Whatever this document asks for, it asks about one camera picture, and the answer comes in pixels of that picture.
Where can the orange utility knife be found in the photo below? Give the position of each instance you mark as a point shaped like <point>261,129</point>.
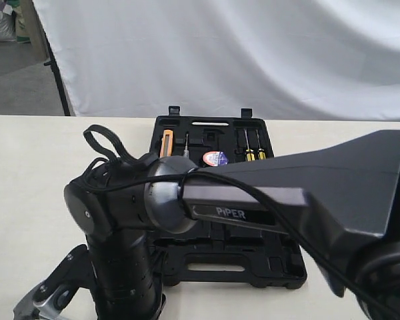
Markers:
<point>166,143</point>

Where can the black backdrop stand pole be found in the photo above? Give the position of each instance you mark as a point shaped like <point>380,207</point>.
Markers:
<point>58,80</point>

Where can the white backdrop cloth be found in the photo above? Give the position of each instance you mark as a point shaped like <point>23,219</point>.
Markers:
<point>284,59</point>

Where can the white woven sack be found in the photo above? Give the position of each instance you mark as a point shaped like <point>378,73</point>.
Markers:
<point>7,24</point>

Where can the black electrical tape roll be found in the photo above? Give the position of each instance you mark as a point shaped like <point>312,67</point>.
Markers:
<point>215,158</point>

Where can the large yellow black screwdriver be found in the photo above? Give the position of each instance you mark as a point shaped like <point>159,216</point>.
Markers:
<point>249,153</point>

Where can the clear tester screwdriver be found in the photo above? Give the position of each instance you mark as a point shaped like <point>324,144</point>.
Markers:
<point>186,147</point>

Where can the black plastic tool case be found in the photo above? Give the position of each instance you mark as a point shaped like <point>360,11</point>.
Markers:
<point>234,241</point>

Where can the small yellow black screwdriver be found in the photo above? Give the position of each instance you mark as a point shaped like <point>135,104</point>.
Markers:
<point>260,151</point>

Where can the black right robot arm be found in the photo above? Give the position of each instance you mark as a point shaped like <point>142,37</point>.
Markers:
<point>341,204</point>

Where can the green printed bag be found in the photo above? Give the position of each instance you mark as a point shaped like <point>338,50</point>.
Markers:
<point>21,32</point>

